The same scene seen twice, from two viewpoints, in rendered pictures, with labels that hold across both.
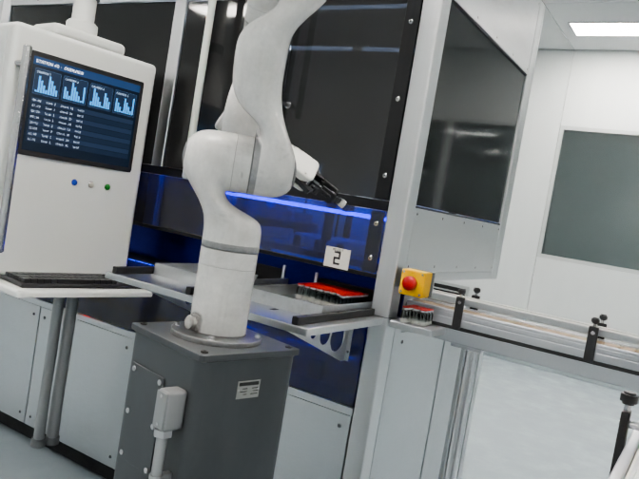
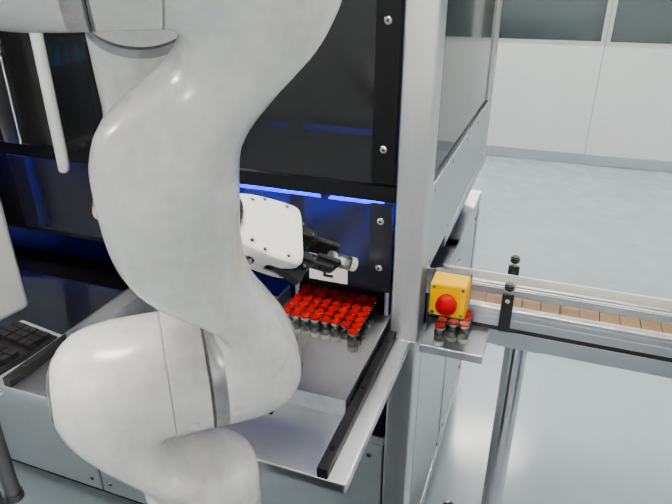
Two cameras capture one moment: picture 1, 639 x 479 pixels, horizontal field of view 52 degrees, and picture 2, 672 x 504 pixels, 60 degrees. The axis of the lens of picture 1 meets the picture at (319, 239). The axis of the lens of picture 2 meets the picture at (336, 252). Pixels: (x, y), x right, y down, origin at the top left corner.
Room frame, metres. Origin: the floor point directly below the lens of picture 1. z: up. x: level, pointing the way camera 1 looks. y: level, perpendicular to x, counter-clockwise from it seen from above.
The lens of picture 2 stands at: (0.89, 0.13, 1.57)
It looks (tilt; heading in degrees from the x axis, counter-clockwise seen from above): 26 degrees down; 349
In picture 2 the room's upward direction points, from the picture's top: straight up
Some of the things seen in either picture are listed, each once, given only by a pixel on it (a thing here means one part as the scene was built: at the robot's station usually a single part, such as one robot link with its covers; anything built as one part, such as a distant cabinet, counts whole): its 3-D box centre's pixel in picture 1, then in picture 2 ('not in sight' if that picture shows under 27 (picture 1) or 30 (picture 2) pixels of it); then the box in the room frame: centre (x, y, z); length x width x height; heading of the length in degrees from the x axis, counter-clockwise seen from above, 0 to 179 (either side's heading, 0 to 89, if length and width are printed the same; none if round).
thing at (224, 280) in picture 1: (222, 293); not in sight; (1.37, 0.18, 0.95); 0.19 x 0.19 x 0.18
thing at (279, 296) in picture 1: (314, 299); (312, 341); (1.86, -0.01, 0.90); 0.34 x 0.26 x 0.04; 149
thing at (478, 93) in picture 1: (477, 130); (476, 4); (2.27, -0.47, 1.51); 0.85 x 0.01 x 0.59; 149
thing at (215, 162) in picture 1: (222, 189); (161, 423); (1.36, 0.21, 1.16); 0.19 x 0.12 x 0.24; 98
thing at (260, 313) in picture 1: (251, 296); (222, 354); (1.89, 0.17, 0.87); 0.70 x 0.48 x 0.02; 59
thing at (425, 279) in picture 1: (416, 282); (450, 293); (1.83, -0.29, 1.00); 0.08 x 0.07 x 0.07; 149
